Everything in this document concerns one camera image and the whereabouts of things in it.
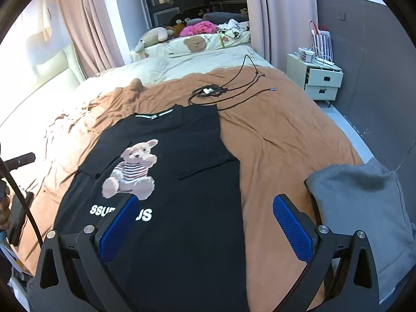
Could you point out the striped gift bag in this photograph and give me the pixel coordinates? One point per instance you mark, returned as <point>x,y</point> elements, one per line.
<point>321,42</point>

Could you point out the pink fluffy cloth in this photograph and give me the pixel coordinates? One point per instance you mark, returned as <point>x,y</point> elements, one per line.
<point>203,27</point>

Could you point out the pink curtain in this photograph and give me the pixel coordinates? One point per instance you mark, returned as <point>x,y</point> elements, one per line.
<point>279,27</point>

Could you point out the cream padded headboard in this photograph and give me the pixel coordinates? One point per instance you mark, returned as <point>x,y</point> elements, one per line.
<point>36,49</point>

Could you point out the white bedside drawer cabinet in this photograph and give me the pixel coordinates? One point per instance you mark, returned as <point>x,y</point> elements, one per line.
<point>321,82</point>

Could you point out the cream plush toy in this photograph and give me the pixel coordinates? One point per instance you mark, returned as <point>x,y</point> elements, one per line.
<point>153,37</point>

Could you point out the grey folded garment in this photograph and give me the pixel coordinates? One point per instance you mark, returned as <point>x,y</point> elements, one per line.
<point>368,197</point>

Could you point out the left hand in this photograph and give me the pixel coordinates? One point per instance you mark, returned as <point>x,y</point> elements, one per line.
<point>5,213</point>

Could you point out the black teddy bear t-shirt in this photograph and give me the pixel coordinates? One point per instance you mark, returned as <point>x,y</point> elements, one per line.
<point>186,248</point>

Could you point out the black and white patterned cloth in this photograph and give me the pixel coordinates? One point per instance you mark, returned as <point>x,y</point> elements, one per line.
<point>233,28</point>

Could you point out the bear print pillow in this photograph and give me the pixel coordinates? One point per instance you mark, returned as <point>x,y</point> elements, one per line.
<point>196,44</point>

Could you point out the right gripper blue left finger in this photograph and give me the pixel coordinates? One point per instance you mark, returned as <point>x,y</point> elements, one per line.
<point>114,227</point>

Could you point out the brown bed blanket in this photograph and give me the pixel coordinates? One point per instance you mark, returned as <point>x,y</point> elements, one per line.
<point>278,134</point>

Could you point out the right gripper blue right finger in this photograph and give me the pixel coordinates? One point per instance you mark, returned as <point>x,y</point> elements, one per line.
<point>297,227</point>

